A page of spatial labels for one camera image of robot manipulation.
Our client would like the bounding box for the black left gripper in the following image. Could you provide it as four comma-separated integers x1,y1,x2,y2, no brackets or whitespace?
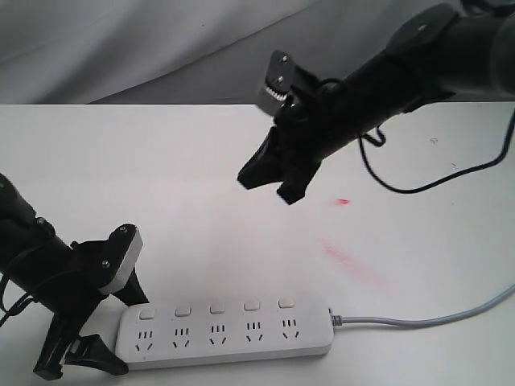
33,241,149,380

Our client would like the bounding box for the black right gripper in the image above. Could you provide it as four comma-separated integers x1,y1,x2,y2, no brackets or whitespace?
237,66,386,205

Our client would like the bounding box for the white five-outlet power strip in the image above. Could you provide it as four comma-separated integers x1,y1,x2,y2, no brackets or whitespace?
115,294,334,371

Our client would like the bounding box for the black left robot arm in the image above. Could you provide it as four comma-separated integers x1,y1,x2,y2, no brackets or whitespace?
1,176,148,380

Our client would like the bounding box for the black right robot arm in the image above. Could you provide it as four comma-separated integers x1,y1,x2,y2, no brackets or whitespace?
237,1,514,204

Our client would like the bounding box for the grey backdrop cloth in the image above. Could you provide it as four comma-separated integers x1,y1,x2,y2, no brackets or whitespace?
0,0,515,105

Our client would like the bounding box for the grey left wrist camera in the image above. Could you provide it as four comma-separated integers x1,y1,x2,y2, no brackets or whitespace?
97,224,143,294

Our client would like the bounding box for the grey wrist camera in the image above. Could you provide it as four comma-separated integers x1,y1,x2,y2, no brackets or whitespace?
255,50,296,117
97,224,143,294

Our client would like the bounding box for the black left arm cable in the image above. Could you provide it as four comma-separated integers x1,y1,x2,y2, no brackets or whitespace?
0,273,37,327

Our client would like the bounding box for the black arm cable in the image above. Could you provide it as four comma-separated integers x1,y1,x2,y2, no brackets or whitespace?
356,102,515,194
0,273,37,327

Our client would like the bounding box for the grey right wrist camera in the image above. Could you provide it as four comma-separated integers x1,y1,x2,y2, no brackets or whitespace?
255,50,296,117

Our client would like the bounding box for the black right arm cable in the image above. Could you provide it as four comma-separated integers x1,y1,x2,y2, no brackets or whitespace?
356,102,515,194

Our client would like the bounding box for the grey power cable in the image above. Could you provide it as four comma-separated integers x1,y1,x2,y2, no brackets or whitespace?
328,281,515,329

